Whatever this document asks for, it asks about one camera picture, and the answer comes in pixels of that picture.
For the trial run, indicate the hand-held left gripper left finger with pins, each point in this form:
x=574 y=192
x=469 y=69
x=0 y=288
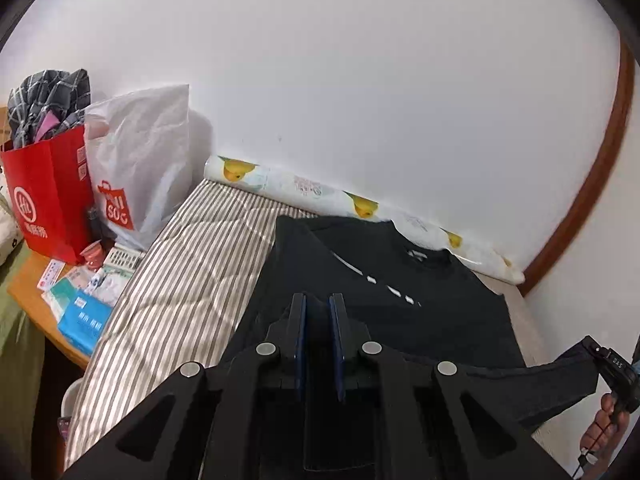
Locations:
x=300 y=340

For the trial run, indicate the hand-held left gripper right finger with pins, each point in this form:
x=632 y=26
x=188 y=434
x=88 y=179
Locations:
x=336 y=345

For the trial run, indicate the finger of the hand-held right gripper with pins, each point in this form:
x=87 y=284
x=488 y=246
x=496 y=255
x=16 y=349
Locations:
x=592 y=347

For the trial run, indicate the black sweatshirt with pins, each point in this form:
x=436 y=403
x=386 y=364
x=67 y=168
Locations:
x=425 y=320

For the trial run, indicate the person's right hand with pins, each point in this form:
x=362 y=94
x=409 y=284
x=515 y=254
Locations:
x=602 y=420

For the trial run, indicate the striped bed mattress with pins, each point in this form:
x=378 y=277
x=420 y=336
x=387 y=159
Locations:
x=175 y=285

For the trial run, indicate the white blister pack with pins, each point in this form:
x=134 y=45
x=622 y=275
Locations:
x=122 y=259

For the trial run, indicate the blue tissue packet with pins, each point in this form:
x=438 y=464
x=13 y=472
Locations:
x=82 y=322

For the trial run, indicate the small pink cup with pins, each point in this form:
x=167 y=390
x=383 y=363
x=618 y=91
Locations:
x=92 y=255

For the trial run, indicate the white plastic shopping bag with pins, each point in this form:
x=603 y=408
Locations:
x=145 y=160

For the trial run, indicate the green and white packet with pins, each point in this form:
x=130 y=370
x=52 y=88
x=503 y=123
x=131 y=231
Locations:
x=62 y=296

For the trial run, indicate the white card with red print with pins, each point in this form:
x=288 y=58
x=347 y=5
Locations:
x=54 y=274

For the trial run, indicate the wooden nightstand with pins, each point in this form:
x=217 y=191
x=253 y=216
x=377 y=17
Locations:
x=32 y=287

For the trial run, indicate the green cloth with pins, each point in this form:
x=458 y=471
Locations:
x=17 y=360

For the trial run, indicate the red paper bag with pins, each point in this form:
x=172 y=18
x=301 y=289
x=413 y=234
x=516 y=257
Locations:
x=50 y=195

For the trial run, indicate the pink cloth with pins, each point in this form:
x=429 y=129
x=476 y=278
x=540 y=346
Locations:
x=46 y=129

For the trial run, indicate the grey plaid cloth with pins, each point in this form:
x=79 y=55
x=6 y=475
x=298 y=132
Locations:
x=45 y=95

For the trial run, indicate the brown wooden door frame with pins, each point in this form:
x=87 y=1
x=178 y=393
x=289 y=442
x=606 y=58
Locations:
x=595 y=175

